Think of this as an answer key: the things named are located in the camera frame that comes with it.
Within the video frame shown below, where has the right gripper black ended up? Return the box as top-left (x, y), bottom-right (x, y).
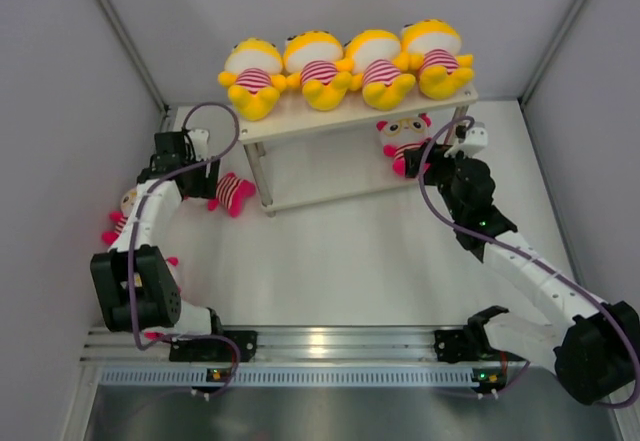
top-left (405, 140), bottom-right (473, 220)

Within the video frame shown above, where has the pink plush face down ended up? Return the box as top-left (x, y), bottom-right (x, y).
top-left (376, 113), bottom-right (432, 177)

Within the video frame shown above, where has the yellow frog plush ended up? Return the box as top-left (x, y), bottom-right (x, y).
top-left (217, 37), bottom-right (287, 121)
top-left (344, 29), bottom-right (416, 111)
top-left (282, 30), bottom-right (353, 111)
top-left (400, 19), bottom-right (475, 100)

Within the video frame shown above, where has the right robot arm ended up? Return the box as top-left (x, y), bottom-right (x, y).
top-left (403, 141), bottom-right (639, 405)

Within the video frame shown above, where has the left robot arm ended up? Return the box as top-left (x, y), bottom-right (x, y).
top-left (90, 128), bottom-right (226, 361)

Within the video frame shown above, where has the pink plush near shelf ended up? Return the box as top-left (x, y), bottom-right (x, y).
top-left (207, 172), bottom-right (256, 218)

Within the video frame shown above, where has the white two-tier shelf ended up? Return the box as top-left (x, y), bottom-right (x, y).
top-left (239, 84), bottom-right (478, 217)

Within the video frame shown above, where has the pink plush far left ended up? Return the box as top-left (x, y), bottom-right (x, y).
top-left (101, 188), bottom-right (137, 246)

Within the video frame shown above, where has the pink plush with glasses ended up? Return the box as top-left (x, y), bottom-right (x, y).
top-left (144, 257), bottom-right (181, 341)

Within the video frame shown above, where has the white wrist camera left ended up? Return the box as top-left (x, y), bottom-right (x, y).
top-left (188, 128), bottom-right (210, 161)

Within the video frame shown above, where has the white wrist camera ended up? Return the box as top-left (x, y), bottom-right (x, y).
top-left (453, 122), bottom-right (489, 158)
top-left (188, 128), bottom-right (210, 161)

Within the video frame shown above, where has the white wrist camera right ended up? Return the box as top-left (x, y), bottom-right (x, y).
top-left (453, 122), bottom-right (489, 158)

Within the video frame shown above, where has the aluminium rail frame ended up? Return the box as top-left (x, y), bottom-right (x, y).
top-left (80, 326), bottom-right (442, 365)

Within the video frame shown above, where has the perforated cable duct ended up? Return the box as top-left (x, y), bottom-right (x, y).
top-left (100, 366), bottom-right (506, 389)

